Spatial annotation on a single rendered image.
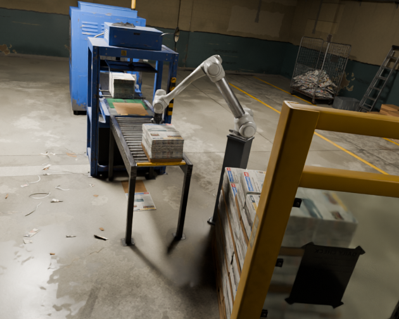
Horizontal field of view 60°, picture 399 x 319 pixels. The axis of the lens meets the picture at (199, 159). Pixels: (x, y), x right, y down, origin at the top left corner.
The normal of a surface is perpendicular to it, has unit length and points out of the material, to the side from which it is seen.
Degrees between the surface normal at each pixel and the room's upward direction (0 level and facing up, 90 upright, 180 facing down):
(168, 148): 92
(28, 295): 0
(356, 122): 90
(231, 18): 90
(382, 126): 90
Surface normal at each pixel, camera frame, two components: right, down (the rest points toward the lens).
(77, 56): 0.35, 0.43
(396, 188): 0.04, 0.41
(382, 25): -0.93, 0.02
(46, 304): 0.14, -0.90
